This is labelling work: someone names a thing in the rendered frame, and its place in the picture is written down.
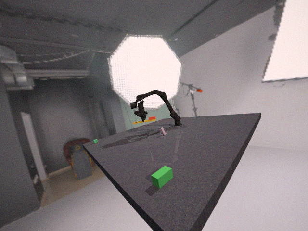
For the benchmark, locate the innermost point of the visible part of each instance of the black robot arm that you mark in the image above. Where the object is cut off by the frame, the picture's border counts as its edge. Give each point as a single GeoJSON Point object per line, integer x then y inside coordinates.
{"type": "Point", "coordinates": [163, 96]}

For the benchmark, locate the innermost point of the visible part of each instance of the green rectangular block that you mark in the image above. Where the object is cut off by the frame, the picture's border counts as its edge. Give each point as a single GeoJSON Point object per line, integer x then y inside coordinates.
{"type": "Point", "coordinates": [162, 176]}

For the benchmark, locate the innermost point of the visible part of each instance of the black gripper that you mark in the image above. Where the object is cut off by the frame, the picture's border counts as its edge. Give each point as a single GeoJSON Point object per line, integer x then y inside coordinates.
{"type": "Point", "coordinates": [142, 113]}

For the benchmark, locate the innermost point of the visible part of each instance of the long yellow bar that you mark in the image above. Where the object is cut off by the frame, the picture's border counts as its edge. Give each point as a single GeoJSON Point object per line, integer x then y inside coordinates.
{"type": "Point", "coordinates": [150, 119]}

